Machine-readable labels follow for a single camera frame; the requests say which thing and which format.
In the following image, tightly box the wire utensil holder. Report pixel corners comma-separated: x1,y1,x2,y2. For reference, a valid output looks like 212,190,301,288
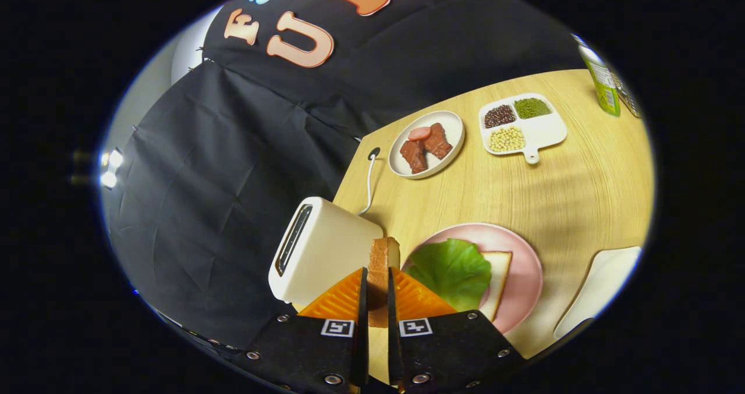
611,71,643,119

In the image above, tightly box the white square plate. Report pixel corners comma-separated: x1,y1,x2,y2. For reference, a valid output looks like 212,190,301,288
553,246,643,341

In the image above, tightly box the silver bottle with green label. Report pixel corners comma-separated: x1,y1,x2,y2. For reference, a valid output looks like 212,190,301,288
573,33,622,118

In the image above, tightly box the round white plate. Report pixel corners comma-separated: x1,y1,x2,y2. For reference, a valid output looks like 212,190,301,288
388,111,466,180

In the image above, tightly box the pile of soybeans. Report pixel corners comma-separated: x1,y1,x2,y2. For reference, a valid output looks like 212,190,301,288
488,126,526,152

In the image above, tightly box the white toaster cable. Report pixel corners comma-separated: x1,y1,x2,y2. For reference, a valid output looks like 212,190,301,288
357,150,379,216

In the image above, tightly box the green lettuce leaf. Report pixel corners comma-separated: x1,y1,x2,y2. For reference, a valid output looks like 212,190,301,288
404,238,492,313

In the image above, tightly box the pile of red beans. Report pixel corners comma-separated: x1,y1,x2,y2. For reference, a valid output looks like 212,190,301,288
484,105,517,129

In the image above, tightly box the white toaster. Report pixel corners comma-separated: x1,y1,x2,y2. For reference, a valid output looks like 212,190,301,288
268,197,385,307

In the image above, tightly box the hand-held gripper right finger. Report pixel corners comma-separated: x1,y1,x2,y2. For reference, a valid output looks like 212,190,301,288
388,267,527,394

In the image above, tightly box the pile of green beans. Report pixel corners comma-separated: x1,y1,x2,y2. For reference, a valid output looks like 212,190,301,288
514,98,551,119

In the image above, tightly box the white divided dish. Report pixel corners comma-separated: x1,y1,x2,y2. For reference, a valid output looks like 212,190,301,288
478,93,568,165

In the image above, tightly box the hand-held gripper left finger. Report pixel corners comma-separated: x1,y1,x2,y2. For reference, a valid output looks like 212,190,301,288
244,267,369,394

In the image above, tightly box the black backdrop cloth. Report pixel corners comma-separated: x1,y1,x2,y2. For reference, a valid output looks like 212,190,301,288
102,0,588,351

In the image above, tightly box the bright studio lamp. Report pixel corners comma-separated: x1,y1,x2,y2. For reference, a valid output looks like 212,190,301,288
99,148,125,190

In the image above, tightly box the pink plate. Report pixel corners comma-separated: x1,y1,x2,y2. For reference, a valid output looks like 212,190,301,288
402,223,544,335

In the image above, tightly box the toasted bread slice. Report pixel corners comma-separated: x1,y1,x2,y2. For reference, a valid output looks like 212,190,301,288
367,237,401,329

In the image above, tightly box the white bread slice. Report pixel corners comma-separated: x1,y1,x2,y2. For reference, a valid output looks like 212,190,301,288
478,251,513,322

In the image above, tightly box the brown meat piece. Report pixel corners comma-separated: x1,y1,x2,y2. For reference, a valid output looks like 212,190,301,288
399,140,429,175
423,123,453,160

